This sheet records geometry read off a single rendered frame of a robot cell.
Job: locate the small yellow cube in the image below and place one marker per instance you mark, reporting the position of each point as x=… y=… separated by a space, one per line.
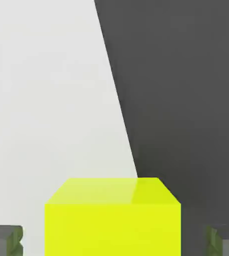
x=112 y=228

